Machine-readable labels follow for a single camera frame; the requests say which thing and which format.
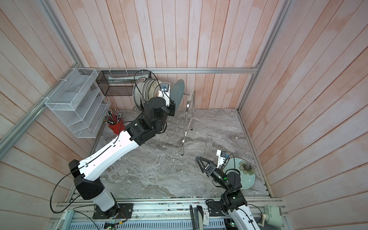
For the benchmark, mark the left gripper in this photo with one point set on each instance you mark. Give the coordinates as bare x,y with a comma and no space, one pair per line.
171,108

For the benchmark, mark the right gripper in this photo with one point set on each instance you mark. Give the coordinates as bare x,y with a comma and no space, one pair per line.
212,168

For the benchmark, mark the grey-green round plate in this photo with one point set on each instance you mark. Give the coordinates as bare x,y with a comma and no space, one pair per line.
177,93

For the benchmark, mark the cream floral plate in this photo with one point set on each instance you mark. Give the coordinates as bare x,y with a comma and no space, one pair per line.
154,89

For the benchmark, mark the steel two-tier dish rack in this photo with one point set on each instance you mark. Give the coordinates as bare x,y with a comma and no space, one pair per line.
179,125

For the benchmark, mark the large orange sunburst plate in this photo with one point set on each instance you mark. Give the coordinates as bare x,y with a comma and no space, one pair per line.
144,88

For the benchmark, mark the green rim white plate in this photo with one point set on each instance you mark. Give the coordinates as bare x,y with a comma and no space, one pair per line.
137,92

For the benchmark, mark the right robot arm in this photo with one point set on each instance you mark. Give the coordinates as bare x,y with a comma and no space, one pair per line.
232,200

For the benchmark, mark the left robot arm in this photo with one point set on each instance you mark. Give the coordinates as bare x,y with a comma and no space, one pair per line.
86,173

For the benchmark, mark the light green floral plate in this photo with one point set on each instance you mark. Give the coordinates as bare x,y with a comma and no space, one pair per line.
246,169

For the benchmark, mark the red pencil cup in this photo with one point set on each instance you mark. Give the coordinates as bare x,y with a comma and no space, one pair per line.
118,127

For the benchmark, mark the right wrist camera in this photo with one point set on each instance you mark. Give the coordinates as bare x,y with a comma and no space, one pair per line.
222,157

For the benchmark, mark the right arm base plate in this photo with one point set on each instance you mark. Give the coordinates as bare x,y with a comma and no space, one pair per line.
216,208

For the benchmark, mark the black mesh wall basket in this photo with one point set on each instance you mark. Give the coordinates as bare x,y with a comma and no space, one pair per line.
119,83

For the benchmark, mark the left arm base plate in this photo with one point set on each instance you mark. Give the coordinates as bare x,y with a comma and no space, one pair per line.
120,210

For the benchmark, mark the white box camera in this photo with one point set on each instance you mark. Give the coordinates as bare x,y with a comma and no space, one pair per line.
272,216

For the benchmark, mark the white wire wall shelf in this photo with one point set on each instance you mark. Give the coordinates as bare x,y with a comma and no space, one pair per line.
79,107

